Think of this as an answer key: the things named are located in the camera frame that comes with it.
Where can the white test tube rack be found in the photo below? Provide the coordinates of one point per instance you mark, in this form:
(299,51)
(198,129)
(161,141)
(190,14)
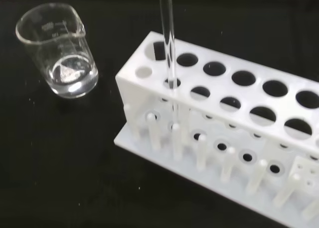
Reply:
(224,108)

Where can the small clear glass beaker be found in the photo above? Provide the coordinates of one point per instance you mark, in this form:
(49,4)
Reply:
(64,63)

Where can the black bench cloth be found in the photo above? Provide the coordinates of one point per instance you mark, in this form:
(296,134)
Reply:
(49,163)

